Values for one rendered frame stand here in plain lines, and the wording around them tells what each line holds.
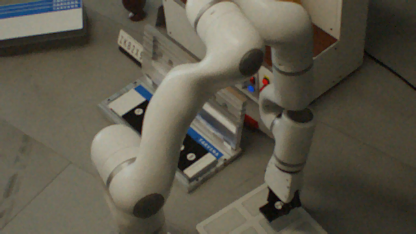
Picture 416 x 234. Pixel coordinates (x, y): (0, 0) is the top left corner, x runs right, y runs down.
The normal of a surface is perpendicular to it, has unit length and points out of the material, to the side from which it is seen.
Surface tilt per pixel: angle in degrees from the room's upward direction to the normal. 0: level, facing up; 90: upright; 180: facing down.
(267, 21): 70
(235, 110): 77
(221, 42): 47
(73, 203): 0
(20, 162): 0
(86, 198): 0
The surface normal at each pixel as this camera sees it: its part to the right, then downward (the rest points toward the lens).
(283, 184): -0.79, 0.34
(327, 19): -0.76, 0.53
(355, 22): 0.66, 0.54
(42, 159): -0.07, -0.66
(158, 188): 0.66, 0.26
